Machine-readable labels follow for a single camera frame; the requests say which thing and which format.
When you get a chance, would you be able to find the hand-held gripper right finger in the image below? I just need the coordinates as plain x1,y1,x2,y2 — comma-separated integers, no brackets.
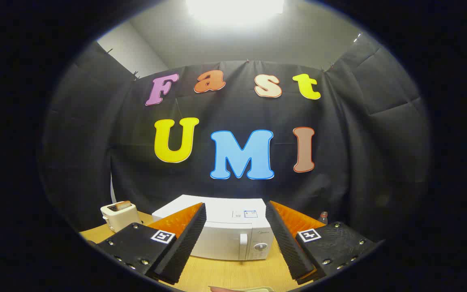
265,200,380,285

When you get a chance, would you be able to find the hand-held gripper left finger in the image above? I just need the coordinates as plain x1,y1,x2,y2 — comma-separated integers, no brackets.
96,202,208,285

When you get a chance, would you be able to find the white microwave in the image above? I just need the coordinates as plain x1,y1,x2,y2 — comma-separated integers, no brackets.
152,194,275,261

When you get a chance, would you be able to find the white toaster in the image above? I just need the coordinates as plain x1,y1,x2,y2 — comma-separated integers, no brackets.
100,202,143,233

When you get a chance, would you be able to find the black backdrop cloth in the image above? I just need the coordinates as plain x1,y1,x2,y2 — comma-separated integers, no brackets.
41,34,431,244

